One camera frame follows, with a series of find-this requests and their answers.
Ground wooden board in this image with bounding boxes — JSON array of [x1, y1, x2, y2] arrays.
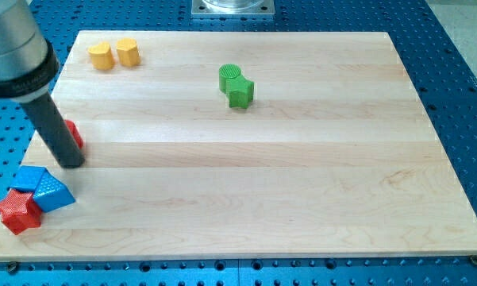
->
[[0, 31, 477, 261]]

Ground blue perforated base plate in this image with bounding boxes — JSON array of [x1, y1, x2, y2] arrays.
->
[[0, 0, 477, 285]]

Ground green star block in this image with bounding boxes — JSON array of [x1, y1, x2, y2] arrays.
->
[[225, 75, 255, 109]]

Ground red star block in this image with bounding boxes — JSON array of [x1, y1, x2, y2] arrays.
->
[[0, 189, 42, 235]]

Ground blue cube block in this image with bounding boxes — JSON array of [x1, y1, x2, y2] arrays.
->
[[10, 165, 47, 192]]

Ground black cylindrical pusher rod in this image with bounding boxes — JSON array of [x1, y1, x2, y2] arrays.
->
[[20, 92, 85, 168]]

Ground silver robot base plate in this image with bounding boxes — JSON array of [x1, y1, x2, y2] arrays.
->
[[191, 0, 275, 16]]

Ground red circle block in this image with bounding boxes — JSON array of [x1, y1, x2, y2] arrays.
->
[[65, 119, 84, 149]]

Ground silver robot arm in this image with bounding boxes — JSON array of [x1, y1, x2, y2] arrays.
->
[[0, 0, 84, 168]]

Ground blue triangle block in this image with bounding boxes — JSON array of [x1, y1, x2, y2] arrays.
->
[[33, 172, 75, 213]]

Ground green circle block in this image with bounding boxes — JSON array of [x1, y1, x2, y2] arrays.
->
[[218, 64, 241, 93]]

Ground yellow heart block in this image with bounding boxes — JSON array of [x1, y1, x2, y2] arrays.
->
[[88, 41, 114, 71]]

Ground yellow hexagon block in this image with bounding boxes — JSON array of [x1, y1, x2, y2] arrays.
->
[[117, 38, 140, 67]]

